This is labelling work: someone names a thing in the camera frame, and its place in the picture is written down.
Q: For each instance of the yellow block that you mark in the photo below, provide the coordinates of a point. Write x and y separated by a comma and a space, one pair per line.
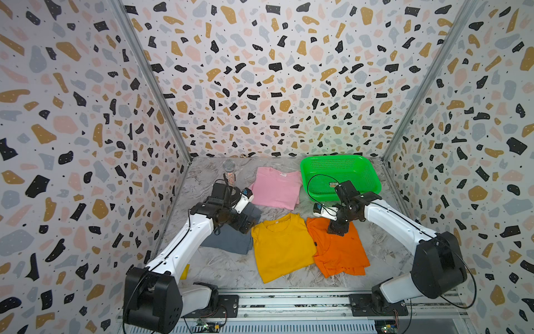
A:
185, 273

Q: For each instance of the pink t-shirt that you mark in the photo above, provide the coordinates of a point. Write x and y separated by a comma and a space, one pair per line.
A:
273, 188

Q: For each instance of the right circuit board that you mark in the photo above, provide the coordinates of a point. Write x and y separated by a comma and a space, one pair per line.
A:
385, 327

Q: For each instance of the orange t-shirt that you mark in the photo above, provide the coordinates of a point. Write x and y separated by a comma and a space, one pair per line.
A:
336, 254

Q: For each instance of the circuit board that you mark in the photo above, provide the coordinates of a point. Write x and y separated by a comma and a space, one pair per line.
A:
385, 327
203, 326

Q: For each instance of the green plastic basket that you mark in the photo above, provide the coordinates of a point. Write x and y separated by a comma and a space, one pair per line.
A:
321, 175

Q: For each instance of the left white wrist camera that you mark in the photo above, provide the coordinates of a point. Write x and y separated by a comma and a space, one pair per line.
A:
246, 198

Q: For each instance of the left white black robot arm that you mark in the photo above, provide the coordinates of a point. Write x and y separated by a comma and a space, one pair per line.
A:
153, 299

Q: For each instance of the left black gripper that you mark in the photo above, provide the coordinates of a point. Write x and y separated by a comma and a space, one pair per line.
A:
239, 224

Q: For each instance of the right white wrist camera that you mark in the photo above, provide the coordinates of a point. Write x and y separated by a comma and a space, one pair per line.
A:
320, 210

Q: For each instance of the grey t-shirt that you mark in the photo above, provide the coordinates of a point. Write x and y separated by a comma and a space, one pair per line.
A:
236, 238

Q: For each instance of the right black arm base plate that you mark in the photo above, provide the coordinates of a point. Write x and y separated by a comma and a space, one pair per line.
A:
373, 305

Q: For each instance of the aluminium front rail frame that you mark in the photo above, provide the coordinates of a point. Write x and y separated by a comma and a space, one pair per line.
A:
314, 310

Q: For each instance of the yellow t-shirt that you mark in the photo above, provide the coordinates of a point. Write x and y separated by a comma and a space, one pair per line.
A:
282, 246

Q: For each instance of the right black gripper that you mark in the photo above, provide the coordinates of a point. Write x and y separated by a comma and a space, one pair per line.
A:
335, 228

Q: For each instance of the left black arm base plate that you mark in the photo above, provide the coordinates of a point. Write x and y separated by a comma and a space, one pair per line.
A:
224, 306

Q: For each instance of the left circuit board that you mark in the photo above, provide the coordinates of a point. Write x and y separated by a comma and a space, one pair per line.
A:
203, 326

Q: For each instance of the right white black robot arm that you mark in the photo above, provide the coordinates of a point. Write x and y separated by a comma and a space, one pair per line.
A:
438, 265

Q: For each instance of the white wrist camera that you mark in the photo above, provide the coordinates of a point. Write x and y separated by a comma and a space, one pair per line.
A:
246, 198
320, 210

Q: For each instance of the sprinkle tube on black base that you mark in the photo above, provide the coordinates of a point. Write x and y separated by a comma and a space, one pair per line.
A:
229, 175

